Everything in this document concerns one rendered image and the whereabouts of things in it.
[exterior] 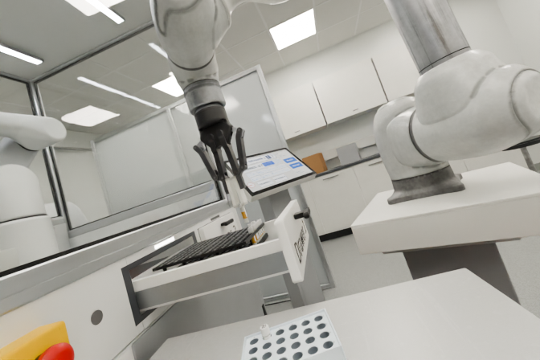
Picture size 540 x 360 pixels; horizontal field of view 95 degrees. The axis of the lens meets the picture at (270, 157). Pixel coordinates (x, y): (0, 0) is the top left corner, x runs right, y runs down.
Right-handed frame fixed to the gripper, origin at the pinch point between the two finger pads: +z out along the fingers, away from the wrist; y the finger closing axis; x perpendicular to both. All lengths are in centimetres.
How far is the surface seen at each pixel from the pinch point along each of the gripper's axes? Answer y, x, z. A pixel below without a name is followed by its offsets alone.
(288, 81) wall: -22, -360, -153
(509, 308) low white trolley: -35.0, 19.1, 25.1
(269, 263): -5.3, 10.3, 14.5
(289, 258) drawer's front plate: -9.5, 11.9, 14.2
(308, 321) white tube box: -10.7, 18.6, 21.1
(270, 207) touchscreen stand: 15, -88, 14
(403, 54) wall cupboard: -183, -317, -107
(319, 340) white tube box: -12.3, 23.2, 21.0
